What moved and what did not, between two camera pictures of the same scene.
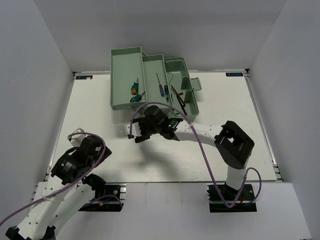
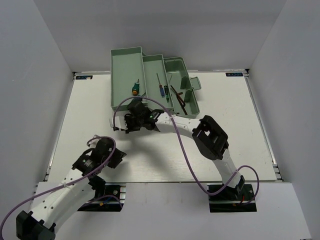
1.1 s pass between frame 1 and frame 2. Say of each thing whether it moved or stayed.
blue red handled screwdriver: stayed
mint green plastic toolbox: stayed
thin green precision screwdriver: stayed
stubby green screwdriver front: moved
